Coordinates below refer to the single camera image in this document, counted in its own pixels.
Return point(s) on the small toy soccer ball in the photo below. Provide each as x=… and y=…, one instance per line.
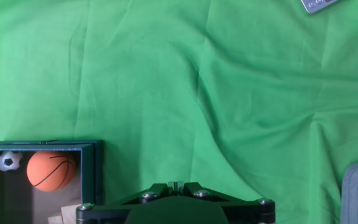
x=8, y=161

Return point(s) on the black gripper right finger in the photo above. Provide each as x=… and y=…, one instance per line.
x=247, y=211

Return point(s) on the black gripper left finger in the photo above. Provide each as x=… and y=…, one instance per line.
x=104, y=211

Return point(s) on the green cloth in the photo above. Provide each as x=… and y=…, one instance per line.
x=179, y=93

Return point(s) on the small wooden block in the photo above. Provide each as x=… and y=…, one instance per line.
x=70, y=214

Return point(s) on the dark green gift box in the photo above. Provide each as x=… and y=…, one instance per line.
x=89, y=174

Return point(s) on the orange toy basketball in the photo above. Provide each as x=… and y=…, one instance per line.
x=50, y=171

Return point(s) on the silver digital scale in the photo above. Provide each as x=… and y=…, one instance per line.
x=317, y=5

